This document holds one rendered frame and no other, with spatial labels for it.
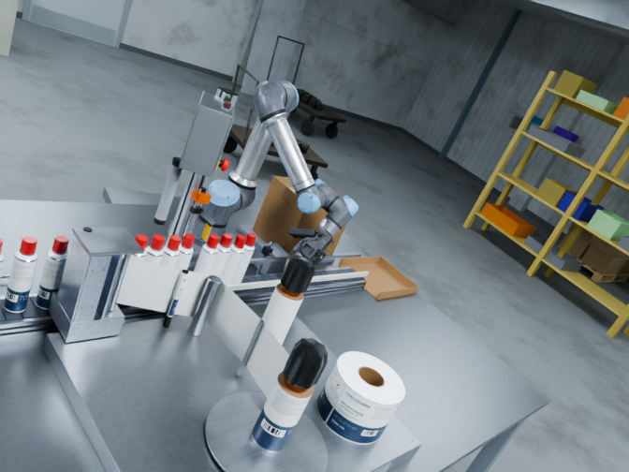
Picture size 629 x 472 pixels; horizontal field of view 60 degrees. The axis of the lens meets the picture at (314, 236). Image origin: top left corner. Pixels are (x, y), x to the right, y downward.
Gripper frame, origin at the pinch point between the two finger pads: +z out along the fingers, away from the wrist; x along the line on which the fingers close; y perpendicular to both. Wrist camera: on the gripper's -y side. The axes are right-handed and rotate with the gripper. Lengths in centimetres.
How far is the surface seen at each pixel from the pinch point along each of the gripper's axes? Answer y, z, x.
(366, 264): -11, -25, 64
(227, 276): 3.0, 13.8, -25.8
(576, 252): -80, -270, 616
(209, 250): 1.8, 10.4, -39.9
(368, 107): -613, -334, 709
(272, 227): -29.8, -8.4, 15.0
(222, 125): 0, -19, -68
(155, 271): 11, 22, -60
